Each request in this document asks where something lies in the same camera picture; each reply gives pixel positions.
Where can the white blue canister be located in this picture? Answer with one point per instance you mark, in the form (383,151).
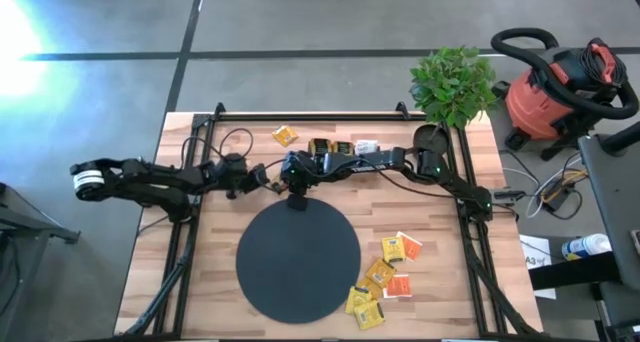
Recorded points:
(585,246)

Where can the orange shop vacuum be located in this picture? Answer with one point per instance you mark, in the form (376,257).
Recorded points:
(535,107)

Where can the green yellow tea packet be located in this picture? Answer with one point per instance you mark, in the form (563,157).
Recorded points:
(320,146)

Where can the black shelf board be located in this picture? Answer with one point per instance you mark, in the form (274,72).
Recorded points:
(575,269)

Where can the black cart frame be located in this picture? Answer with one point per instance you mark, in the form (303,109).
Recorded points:
(30,227)

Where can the white paper sheet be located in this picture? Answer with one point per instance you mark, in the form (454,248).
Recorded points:
(537,262)

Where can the orange tea packet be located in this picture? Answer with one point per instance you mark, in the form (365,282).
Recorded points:
(398,286)
(415,247)

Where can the grey side table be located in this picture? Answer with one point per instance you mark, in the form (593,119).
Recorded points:
(617,202)

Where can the round dark woven placemat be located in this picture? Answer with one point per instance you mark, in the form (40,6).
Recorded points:
(298,267)

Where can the potted green plant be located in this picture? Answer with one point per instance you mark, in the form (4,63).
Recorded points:
(452,84)

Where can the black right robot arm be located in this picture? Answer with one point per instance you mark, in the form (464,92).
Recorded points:
(400,159)

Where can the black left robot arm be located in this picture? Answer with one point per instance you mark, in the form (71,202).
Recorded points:
(140,179)

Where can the yellow mango tea packet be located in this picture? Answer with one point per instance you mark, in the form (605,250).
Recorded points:
(343,147)

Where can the white tea packet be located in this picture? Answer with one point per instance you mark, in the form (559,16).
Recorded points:
(366,146)

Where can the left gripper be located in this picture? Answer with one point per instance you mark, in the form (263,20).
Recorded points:
(232,174)

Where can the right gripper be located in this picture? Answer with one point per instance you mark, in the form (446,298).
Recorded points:
(300,172)

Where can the wooden tea organizer box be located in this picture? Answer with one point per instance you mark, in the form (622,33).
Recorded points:
(331,143)

